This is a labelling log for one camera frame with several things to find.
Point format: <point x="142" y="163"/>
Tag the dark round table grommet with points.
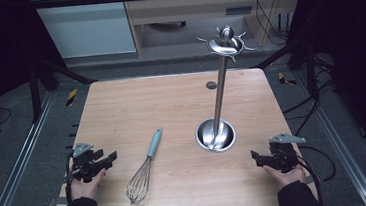
<point x="211" y="85"/>

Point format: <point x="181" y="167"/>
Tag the person's left hand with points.
<point x="84" y="190"/>

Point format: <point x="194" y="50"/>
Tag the light wooden desk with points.
<point x="179" y="8"/>

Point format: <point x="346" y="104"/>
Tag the person's right hand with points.
<point x="289" y="177"/>

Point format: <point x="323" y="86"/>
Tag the black metal frame leg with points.
<point x="310" y="71"/>
<point x="34" y="92"/>

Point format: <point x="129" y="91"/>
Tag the aluminium floor rail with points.
<point x="342" y="149"/>
<point x="19" y="167"/>

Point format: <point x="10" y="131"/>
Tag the metal utensil stand with hooks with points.
<point x="219" y="96"/>

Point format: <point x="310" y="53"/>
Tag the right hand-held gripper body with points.
<point x="284" y="157"/>

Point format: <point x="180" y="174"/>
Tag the yellow black tape strip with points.
<point x="282" y="79"/>
<point x="72" y="96"/>

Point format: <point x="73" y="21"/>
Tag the white cabinet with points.
<point x="87" y="31"/>

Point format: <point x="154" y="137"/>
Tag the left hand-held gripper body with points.
<point x="83" y="167"/>

